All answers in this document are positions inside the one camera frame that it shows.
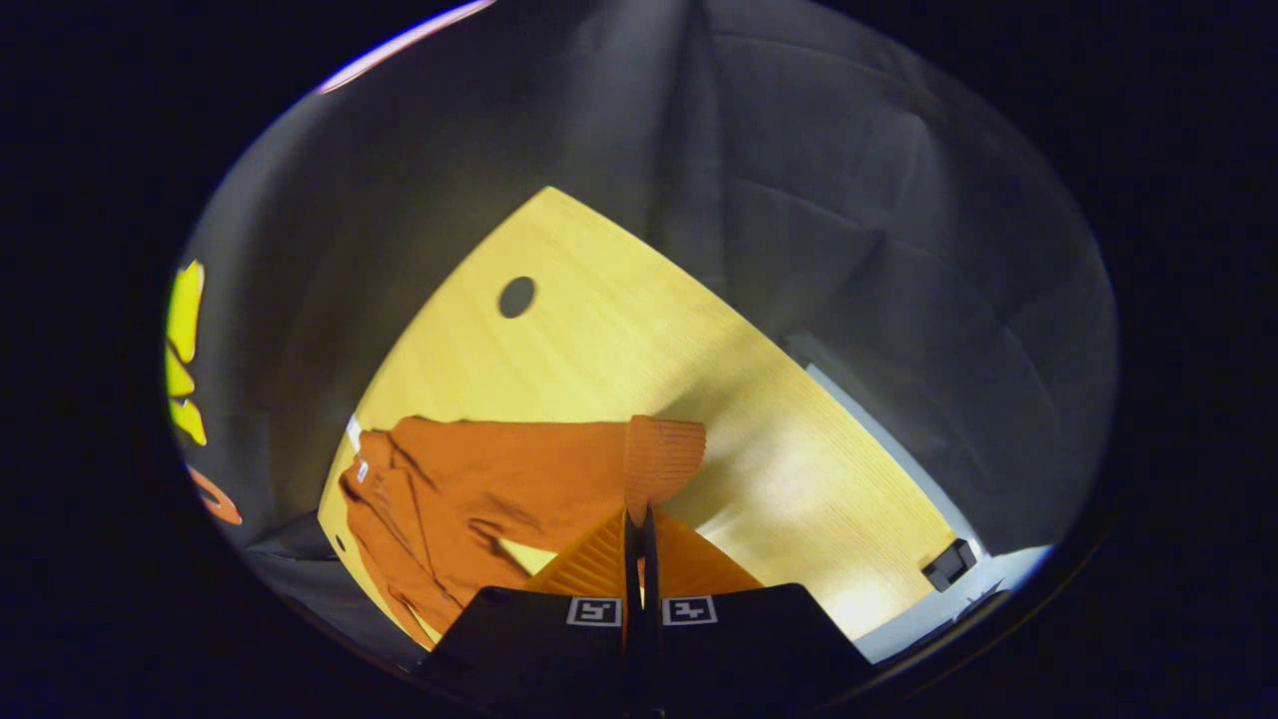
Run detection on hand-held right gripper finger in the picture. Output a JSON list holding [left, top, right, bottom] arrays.
[[641, 503, 876, 718], [417, 505, 642, 718]]

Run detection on orange knitted garment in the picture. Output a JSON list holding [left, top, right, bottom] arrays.
[[337, 414, 708, 645]]

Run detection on black backdrop cloth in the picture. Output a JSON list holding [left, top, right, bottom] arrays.
[[165, 0, 1119, 650]]

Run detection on small black bracket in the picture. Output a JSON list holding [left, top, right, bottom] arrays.
[[921, 539, 979, 592]]

